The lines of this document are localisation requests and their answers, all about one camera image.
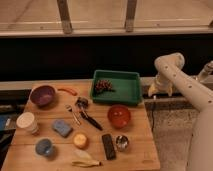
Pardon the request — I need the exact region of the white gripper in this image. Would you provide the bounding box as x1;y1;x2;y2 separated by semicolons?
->
148;74;173;97

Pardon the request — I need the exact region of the black handled dish brush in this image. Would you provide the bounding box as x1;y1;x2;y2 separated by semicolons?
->
75;97;103;131

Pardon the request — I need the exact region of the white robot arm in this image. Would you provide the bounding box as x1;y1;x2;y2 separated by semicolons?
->
148;53;213;171

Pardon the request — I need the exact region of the red bowl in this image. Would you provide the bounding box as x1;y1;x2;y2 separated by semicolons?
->
107;105;131;129

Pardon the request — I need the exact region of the purple bowl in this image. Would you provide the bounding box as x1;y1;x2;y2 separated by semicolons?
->
30;85;56;107

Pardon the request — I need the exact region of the green plastic tray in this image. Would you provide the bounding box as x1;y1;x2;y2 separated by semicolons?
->
90;70;142;106

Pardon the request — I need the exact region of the dark grape bunch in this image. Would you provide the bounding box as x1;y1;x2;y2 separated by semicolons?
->
95;80;113;93

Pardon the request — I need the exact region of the small metal cup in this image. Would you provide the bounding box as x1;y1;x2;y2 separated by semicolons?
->
116;135;129;151

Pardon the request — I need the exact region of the black remote bar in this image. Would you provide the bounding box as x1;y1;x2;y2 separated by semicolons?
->
102;134;116;160

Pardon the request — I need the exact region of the orange fruit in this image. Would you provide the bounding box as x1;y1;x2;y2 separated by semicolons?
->
73;133;88;149

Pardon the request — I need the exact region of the orange carrot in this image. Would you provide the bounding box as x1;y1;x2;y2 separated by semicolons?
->
58;88;77;96

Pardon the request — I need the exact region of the clear plastic piece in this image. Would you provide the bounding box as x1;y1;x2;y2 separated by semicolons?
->
74;149;91;159

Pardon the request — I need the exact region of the blue sponge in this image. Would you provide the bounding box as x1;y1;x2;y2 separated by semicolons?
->
52;119;73;137

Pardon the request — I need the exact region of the wooden cutting board table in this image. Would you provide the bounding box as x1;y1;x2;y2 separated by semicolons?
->
1;82;160;171

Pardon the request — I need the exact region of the blue cup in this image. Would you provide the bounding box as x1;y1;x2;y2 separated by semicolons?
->
35;138;53;157

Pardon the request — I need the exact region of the white paper cup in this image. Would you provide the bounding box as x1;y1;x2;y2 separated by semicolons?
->
16;112;38;134

